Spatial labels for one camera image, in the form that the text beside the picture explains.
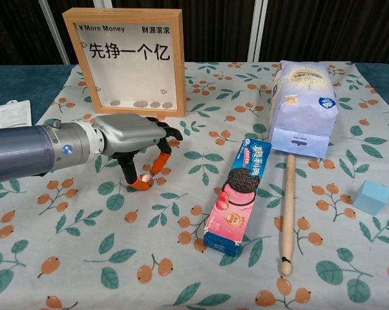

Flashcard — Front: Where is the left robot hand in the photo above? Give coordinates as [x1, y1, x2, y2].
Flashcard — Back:
[92, 112, 184, 192]

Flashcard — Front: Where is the floral printed tablecloth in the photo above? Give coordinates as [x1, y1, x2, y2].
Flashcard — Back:
[0, 61, 389, 310]

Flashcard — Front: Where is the white plastic package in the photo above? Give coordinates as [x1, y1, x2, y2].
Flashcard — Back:
[0, 99, 32, 130]

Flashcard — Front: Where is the Oreo strawberry cookie box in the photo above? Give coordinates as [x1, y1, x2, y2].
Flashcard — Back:
[203, 135, 272, 258]

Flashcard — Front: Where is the teal table cover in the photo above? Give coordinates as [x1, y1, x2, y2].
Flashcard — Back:
[0, 63, 389, 130]

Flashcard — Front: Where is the wooden drumstick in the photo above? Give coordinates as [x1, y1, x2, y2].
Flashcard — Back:
[278, 154, 296, 277]

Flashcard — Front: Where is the pale purple paper bag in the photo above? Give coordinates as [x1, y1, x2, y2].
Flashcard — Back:
[268, 59, 339, 159]

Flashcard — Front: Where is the light blue cube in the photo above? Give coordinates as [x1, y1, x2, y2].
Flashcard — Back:
[352, 180, 389, 216]

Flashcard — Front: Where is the wooden frame coin bank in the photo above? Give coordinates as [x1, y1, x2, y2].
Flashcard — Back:
[62, 8, 186, 118]

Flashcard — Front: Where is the white partition post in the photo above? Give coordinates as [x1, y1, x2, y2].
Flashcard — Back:
[39, 0, 72, 65]
[247, 0, 269, 63]

